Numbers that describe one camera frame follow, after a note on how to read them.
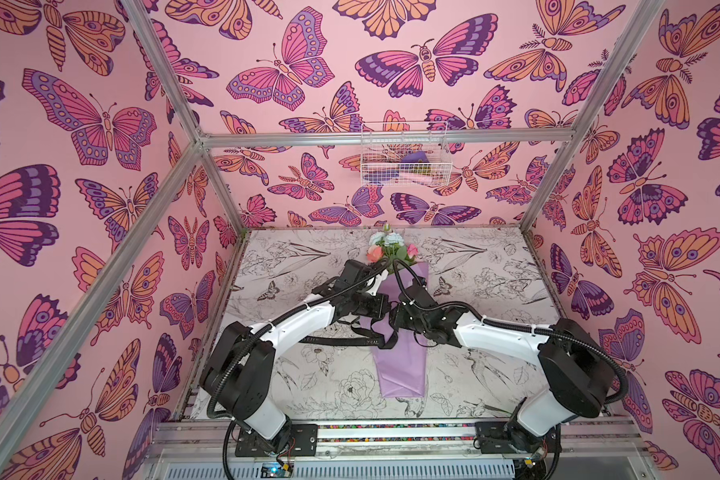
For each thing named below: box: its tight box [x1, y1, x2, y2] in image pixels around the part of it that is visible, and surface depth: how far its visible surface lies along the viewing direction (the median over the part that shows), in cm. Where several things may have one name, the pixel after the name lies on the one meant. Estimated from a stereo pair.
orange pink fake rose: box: [366, 244, 384, 263], surface depth 111 cm
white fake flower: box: [369, 231, 404, 247], surface depth 111 cm
